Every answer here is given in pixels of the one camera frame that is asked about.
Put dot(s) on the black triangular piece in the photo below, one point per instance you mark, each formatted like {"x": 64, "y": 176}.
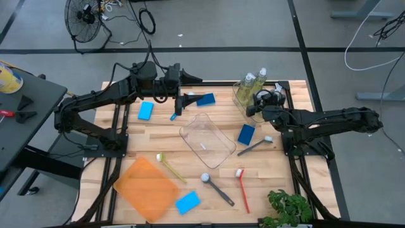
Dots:
{"x": 24, "y": 116}
{"x": 23, "y": 102}

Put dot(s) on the light blue sponge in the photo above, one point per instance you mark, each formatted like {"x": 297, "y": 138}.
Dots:
{"x": 187, "y": 202}
{"x": 145, "y": 111}

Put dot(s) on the black floor fan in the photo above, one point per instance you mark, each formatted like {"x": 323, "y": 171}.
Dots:
{"x": 83, "y": 22}

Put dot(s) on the black aluminium table frame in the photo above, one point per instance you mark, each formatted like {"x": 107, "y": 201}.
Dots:
{"x": 221, "y": 84}

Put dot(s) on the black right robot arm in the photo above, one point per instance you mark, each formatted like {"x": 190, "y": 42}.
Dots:
{"x": 332, "y": 117}

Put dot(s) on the slim dark grey dish brush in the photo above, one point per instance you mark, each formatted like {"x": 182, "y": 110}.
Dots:
{"x": 253, "y": 146}

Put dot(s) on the grey side table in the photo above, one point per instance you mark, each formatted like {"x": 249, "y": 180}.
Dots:
{"x": 31, "y": 95}

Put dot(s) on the orange plastic bin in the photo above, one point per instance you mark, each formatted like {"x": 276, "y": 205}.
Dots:
{"x": 145, "y": 190}

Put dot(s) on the clear plastic bin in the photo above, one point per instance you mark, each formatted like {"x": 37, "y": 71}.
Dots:
{"x": 242, "y": 109}
{"x": 209, "y": 142}

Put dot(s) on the red dish brush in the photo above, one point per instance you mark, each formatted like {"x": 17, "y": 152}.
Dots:
{"x": 243, "y": 193}

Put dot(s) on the red screwdriver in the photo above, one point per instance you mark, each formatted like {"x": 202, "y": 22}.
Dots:
{"x": 5, "y": 113}

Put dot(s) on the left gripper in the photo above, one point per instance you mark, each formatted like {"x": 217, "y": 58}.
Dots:
{"x": 172, "y": 79}

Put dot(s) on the blue dish brush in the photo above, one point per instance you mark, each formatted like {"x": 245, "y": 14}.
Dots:
{"x": 173, "y": 117}

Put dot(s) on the yellow-green dish brush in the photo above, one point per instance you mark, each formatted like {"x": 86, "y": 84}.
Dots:
{"x": 172, "y": 168}

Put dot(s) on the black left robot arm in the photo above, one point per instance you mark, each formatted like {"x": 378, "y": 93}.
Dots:
{"x": 95, "y": 96}

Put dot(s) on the green potted plant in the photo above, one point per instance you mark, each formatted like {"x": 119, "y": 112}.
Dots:
{"x": 289, "y": 209}

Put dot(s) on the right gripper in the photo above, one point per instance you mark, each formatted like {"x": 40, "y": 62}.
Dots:
{"x": 272, "y": 101}

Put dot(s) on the dark blue scrub sponge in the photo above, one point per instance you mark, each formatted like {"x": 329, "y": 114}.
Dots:
{"x": 207, "y": 99}
{"x": 246, "y": 133}

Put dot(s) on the grey desk foot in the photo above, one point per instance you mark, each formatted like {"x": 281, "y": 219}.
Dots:
{"x": 360, "y": 14}
{"x": 379, "y": 95}

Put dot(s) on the grey round-headed dish brush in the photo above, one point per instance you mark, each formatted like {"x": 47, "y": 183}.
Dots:
{"x": 218, "y": 191}

